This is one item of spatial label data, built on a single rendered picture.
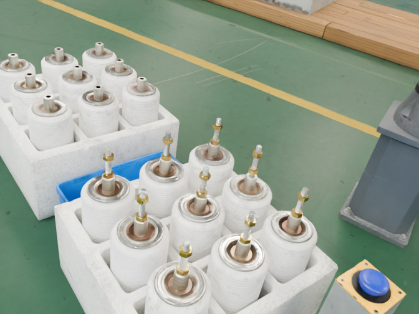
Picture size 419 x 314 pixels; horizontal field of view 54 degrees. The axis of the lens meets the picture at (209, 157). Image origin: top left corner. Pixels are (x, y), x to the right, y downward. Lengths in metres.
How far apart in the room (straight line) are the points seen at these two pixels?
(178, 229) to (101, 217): 0.14
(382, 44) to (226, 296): 1.98
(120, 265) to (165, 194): 0.17
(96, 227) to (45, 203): 0.30
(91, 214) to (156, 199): 0.13
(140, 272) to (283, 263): 0.24
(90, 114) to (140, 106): 0.13
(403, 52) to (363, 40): 0.21
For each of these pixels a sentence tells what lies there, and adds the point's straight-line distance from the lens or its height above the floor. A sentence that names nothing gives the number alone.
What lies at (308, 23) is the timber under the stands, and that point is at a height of 0.06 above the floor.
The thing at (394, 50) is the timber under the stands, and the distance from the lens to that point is 2.48.
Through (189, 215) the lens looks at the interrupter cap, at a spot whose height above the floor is 0.25.
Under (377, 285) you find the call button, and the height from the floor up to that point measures 0.33.
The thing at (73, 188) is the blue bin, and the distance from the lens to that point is 1.01.
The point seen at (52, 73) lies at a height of 0.23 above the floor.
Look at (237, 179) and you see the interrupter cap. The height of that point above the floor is 0.25.
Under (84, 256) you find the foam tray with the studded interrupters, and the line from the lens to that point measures 0.76.
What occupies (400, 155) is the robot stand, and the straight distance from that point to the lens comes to 1.09.
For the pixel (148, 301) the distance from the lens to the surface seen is 0.63.
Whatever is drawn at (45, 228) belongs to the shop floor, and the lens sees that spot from 1.06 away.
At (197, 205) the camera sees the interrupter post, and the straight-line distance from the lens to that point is 0.73.
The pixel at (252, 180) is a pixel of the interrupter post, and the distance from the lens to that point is 0.78.
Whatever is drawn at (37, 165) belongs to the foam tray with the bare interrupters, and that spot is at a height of 0.17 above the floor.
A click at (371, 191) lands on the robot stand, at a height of 0.12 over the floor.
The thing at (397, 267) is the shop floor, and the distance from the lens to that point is 1.16.
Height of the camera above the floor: 0.76
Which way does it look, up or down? 36 degrees down
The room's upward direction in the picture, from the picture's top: 10 degrees clockwise
